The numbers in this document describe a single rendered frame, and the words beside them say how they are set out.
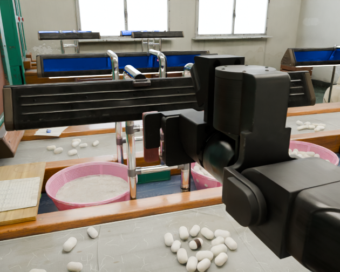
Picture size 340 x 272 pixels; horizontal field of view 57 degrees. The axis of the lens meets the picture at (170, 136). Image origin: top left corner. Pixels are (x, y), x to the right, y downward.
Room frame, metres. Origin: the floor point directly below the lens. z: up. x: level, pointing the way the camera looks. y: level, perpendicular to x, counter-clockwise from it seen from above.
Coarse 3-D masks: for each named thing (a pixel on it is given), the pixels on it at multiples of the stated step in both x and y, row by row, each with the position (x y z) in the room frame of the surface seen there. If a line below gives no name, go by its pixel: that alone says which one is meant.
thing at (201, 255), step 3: (198, 252) 0.54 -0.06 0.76; (201, 252) 0.54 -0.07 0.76; (204, 252) 0.54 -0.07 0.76; (207, 252) 0.54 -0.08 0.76; (210, 252) 0.54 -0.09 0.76; (198, 255) 0.53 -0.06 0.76; (201, 255) 0.53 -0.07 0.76; (204, 255) 0.53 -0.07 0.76; (207, 255) 0.53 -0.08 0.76; (210, 255) 0.53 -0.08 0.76; (198, 258) 0.53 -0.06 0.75; (201, 258) 0.53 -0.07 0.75; (204, 258) 0.53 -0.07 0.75; (207, 258) 0.53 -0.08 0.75; (210, 258) 0.53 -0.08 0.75
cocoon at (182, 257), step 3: (180, 249) 0.55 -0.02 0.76; (183, 249) 0.55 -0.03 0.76; (177, 252) 0.55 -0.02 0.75; (180, 252) 0.54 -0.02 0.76; (183, 252) 0.54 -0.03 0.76; (186, 252) 0.55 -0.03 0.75; (180, 255) 0.53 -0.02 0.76; (183, 255) 0.53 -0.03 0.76; (186, 255) 0.53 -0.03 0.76; (180, 258) 0.53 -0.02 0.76; (183, 258) 0.53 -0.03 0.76; (186, 258) 0.53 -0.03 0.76; (180, 261) 0.52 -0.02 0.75; (183, 261) 0.52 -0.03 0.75; (186, 261) 0.53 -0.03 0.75
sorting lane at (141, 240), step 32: (128, 224) 0.67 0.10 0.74; (160, 224) 0.67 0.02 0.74; (192, 224) 0.67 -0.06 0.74; (224, 224) 0.67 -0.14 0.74; (0, 256) 0.55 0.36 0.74; (32, 256) 0.55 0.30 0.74; (64, 256) 0.55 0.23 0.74; (96, 256) 0.55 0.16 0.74; (128, 256) 0.55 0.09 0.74; (160, 256) 0.55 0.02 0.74; (256, 256) 0.55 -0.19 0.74
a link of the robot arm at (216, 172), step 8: (216, 136) 0.32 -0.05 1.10; (224, 136) 0.31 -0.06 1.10; (232, 136) 0.28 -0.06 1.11; (208, 144) 0.32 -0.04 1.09; (216, 144) 0.31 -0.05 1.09; (224, 144) 0.30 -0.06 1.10; (232, 144) 0.29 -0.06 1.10; (208, 152) 0.31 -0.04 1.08; (216, 152) 0.30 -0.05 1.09; (224, 152) 0.29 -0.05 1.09; (232, 152) 0.28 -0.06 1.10; (208, 160) 0.31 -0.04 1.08; (216, 160) 0.29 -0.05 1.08; (224, 160) 0.28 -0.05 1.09; (232, 160) 0.28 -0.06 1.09; (208, 168) 0.31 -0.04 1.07; (216, 168) 0.29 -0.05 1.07; (216, 176) 0.29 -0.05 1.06
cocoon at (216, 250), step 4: (220, 244) 0.56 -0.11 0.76; (224, 244) 0.56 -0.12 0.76; (212, 248) 0.55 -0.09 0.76; (216, 248) 0.55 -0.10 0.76; (220, 248) 0.55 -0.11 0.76; (224, 248) 0.55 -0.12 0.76; (212, 252) 0.55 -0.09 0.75; (216, 252) 0.54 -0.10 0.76; (220, 252) 0.55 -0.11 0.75; (224, 252) 0.55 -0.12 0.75
